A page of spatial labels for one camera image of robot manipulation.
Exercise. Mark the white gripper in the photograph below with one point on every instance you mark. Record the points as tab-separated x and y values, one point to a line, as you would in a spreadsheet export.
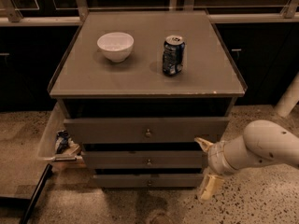
216	157

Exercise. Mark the grey top drawer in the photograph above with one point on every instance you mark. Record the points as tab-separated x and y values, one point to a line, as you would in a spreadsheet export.
145	130

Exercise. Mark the grey drawer cabinet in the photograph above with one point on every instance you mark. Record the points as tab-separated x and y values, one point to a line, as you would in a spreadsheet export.
88	85

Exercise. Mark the blue soda can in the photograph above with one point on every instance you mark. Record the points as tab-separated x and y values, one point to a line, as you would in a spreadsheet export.
174	47

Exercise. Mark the blue crumpled snack bag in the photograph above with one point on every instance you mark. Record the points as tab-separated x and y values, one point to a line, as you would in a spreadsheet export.
61	144

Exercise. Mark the white ceramic bowl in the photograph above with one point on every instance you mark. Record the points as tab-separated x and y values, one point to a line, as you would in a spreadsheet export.
116	46

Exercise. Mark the clear plastic bin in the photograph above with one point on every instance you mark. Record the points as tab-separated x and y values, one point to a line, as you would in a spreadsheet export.
71	158

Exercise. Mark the black pole on floor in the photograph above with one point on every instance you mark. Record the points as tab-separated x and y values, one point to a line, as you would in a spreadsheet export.
47	173

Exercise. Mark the white post at right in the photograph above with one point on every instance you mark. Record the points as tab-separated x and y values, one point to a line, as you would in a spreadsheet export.
289	99

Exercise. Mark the metal window frame rail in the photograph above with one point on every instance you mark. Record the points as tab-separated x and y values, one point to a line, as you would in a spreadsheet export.
75	12

